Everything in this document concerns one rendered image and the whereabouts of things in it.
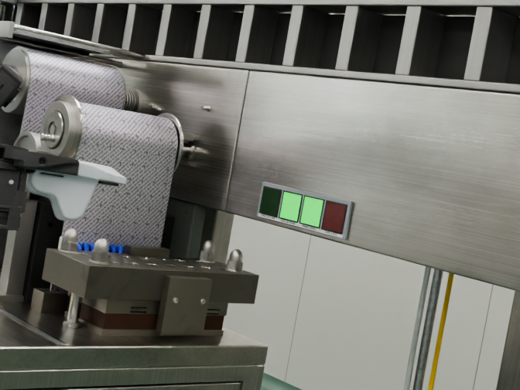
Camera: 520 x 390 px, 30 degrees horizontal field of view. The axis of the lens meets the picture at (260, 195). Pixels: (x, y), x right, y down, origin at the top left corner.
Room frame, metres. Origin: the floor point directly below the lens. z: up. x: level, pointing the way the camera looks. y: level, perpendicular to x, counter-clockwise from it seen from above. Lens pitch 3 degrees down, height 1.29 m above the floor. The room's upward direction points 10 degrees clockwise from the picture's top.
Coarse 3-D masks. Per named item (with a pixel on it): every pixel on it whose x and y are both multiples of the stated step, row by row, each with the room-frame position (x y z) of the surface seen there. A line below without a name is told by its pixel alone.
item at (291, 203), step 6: (288, 198) 1.87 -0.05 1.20; (294, 198) 1.85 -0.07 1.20; (300, 198) 1.84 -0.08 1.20; (282, 204) 1.88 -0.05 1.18; (288, 204) 1.86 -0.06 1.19; (294, 204) 1.85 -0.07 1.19; (282, 210) 1.87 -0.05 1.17; (288, 210) 1.86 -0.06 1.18; (294, 210) 1.85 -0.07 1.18; (282, 216) 1.87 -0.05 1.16; (288, 216) 1.86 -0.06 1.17; (294, 216) 1.85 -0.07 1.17
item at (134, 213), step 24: (120, 168) 1.95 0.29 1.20; (144, 168) 1.99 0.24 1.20; (96, 192) 1.92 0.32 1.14; (120, 192) 1.96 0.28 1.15; (144, 192) 1.99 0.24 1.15; (168, 192) 2.03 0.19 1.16; (96, 216) 1.93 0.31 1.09; (120, 216) 1.96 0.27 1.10; (144, 216) 2.00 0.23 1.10; (96, 240) 1.93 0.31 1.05; (120, 240) 1.97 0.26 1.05; (144, 240) 2.01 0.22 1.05
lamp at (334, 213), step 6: (330, 204) 1.78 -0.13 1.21; (336, 204) 1.77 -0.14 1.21; (330, 210) 1.78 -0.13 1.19; (336, 210) 1.77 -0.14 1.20; (342, 210) 1.75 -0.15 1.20; (324, 216) 1.79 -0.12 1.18; (330, 216) 1.78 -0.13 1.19; (336, 216) 1.76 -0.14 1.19; (342, 216) 1.75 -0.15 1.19; (324, 222) 1.78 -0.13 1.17; (330, 222) 1.77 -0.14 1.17; (336, 222) 1.76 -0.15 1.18; (342, 222) 1.75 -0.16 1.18; (324, 228) 1.78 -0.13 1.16; (330, 228) 1.77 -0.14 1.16; (336, 228) 1.76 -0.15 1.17
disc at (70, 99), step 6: (60, 96) 1.95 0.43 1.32; (66, 96) 1.93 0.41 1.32; (72, 96) 1.91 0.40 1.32; (72, 102) 1.91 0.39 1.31; (78, 108) 1.89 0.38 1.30; (78, 114) 1.88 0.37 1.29; (78, 120) 1.88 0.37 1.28; (78, 126) 1.88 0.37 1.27; (78, 132) 1.88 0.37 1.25; (78, 138) 1.87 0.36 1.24; (78, 144) 1.87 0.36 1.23; (72, 150) 1.88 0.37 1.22; (66, 156) 1.90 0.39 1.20; (72, 156) 1.88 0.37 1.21
